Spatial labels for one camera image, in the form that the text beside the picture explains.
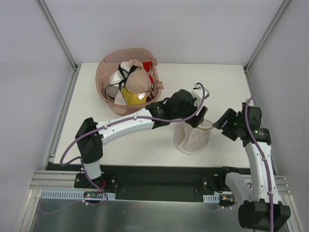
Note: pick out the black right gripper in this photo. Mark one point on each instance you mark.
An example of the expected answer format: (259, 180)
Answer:
(231, 124)

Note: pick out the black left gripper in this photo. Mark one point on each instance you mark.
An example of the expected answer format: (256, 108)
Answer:
(197, 117)

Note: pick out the white mesh laundry bag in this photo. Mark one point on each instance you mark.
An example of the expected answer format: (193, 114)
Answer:
(192, 141)

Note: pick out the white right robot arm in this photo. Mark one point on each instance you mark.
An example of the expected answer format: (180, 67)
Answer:
(260, 205)

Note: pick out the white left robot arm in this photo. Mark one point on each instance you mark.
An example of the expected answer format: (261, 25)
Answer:
(92, 136)

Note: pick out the yellow bra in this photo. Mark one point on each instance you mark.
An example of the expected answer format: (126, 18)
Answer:
(133, 98)

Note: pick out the red bra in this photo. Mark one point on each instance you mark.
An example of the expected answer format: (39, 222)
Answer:
(148, 68)

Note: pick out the white bra black trim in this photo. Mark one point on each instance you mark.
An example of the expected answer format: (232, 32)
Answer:
(117, 81)

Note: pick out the pink translucent plastic basket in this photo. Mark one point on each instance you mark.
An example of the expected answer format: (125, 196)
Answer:
(110, 64)

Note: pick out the metal front sheet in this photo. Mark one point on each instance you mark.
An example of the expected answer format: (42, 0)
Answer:
(55, 215)

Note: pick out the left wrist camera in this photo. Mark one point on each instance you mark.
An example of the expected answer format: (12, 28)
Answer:
(199, 93)

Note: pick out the right white cable duct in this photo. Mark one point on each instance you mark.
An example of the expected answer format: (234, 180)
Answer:
(211, 198)

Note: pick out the white cable duct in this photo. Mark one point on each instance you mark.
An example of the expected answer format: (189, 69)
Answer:
(211, 198)
(77, 195)

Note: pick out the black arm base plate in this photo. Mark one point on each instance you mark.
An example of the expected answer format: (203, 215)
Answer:
(167, 184)

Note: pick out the right aluminium frame post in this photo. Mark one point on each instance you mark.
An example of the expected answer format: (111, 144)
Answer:
(276, 18)

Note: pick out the aluminium frame post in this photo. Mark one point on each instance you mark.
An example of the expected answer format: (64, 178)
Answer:
(57, 33)
(276, 18)

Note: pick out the front aluminium frame rail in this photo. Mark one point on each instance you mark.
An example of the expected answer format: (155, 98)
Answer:
(62, 180)

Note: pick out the left white cable duct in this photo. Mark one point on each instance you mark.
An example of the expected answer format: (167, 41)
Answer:
(77, 195)

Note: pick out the left aluminium frame post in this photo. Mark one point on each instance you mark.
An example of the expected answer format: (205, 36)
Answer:
(57, 33)

